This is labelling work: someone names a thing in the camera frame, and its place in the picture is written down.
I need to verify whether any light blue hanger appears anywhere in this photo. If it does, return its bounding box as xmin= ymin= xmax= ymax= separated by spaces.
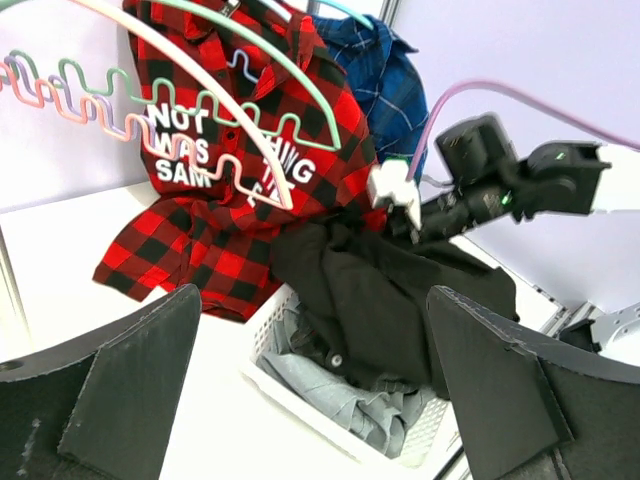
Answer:
xmin=227 ymin=0 xmax=292 ymax=84

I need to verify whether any white plastic basket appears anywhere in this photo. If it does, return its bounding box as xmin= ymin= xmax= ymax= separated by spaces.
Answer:
xmin=241 ymin=286 xmax=462 ymax=479

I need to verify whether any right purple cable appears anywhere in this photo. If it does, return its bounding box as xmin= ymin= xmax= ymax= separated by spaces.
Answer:
xmin=407 ymin=78 xmax=640 ymax=184

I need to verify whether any teal hanger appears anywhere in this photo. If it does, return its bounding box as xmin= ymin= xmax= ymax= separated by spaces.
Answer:
xmin=317 ymin=0 xmax=374 ymax=30

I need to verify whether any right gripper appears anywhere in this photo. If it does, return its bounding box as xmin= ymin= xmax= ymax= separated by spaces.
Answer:
xmin=389 ymin=189 xmax=500 ymax=243

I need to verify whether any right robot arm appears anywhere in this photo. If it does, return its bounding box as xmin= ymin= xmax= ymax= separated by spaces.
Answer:
xmin=386 ymin=114 xmax=639 ymax=243

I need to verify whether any grey shirt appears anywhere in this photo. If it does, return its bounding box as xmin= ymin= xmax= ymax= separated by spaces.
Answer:
xmin=257 ymin=318 xmax=435 ymax=459

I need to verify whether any blue plaid shirt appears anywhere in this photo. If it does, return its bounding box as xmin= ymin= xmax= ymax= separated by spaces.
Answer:
xmin=313 ymin=15 xmax=429 ymax=161

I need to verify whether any lilac hanger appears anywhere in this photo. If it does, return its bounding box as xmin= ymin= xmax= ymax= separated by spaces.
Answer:
xmin=1 ymin=55 xmax=155 ymax=144

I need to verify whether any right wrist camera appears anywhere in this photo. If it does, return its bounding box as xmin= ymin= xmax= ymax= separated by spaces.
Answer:
xmin=367 ymin=159 xmax=422 ymax=230

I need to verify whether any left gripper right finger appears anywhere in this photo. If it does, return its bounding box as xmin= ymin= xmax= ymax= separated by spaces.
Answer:
xmin=425 ymin=284 xmax=640 ymax=480

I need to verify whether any red black plaid shirt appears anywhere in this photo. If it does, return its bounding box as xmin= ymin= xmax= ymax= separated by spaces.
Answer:
xmin=93 ymin=1 xmax=386 ymax=321

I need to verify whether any black plain shirt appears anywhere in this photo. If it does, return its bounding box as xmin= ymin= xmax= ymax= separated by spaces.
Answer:
xmin=271 ymin=222 xmax=519 ymax=399

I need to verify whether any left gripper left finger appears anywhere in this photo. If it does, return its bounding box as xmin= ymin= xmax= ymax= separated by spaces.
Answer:
xmin=1 ymin=285 xmax=201 ymax=480

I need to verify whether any mint green hanger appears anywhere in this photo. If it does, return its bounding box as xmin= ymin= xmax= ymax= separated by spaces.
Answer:
xmin=24 ymin=1 xmax=342 ymax=156

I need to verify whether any pink hanger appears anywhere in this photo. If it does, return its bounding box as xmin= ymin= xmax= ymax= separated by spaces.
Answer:
xmin=1 ymin=1 xmax=293 ymax=211

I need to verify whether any clothes rack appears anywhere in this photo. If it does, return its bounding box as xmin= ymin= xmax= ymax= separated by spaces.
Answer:
xmin=1 ymin=235 xmax=30 ymax=336

